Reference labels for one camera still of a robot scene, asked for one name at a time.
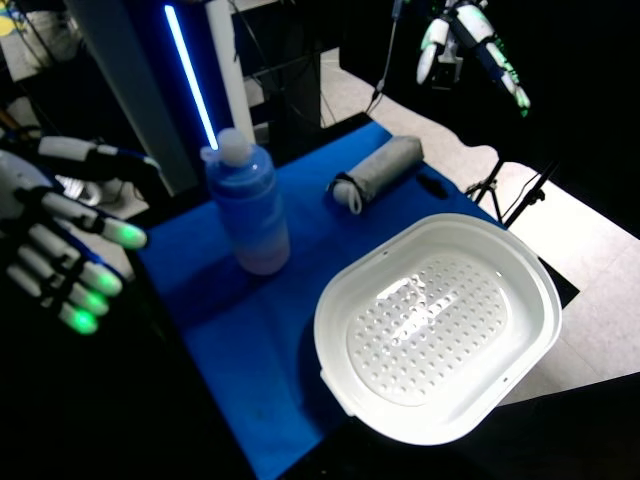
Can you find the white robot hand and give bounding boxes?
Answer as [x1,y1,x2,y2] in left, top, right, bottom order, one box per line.
[0,134,164,337]
[416,0,532,119]

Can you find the grey umbrella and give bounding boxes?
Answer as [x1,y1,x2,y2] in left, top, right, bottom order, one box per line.
[325,134,425,216]

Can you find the blue translucent water bottle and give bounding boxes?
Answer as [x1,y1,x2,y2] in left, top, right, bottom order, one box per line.
[199,127,292,277]

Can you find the grey column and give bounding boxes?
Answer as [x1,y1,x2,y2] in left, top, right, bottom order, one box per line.
[64,0,200,197]

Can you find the black tripod stand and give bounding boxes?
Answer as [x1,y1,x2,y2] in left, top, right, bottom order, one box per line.
[464,158,562,227]

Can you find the blue LED light strip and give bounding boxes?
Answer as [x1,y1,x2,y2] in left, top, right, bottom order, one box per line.
[163,4,220,151]

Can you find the blue table cloth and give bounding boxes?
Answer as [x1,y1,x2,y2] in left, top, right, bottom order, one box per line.
[134,119,509,480]

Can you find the white perforated plastic basin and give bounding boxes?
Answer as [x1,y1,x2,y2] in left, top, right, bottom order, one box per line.
[312,212,564,447]

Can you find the hanging grey cable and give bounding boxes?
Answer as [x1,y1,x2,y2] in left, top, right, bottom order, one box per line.
[368,0,403,114]

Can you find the white post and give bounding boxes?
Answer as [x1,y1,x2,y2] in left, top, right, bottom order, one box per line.
[206,0,257,146]

